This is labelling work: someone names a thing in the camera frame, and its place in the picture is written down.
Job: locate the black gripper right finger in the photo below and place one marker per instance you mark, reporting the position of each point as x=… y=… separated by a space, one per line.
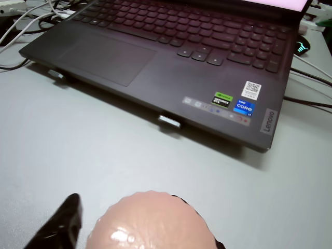
x=220 y=246

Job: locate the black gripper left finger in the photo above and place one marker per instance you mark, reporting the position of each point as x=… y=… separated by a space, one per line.
x=62 y=228

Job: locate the silver usb dongle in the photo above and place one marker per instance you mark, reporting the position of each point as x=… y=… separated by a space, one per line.
x=55 y=74
x=168 y=121

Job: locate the dark grey Lenovo laptop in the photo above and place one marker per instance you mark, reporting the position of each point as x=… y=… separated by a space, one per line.
x=181 y=77

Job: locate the black mouse with green light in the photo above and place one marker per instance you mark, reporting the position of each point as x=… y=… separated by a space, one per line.
x=302 y=46

